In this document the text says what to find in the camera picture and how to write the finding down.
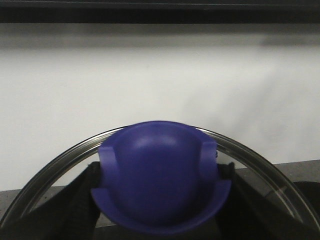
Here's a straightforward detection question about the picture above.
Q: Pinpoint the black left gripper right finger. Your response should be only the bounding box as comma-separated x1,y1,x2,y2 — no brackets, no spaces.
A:
215,163,320,240

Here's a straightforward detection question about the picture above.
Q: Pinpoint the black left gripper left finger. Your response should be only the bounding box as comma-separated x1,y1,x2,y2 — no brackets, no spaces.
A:
0,162,101,240

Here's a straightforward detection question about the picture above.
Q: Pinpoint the glass lid with blue knob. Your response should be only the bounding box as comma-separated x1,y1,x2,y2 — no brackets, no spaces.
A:
0,121,320,240

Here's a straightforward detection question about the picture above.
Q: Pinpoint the black range hood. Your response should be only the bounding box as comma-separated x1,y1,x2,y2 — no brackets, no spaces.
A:
0,0,320,24

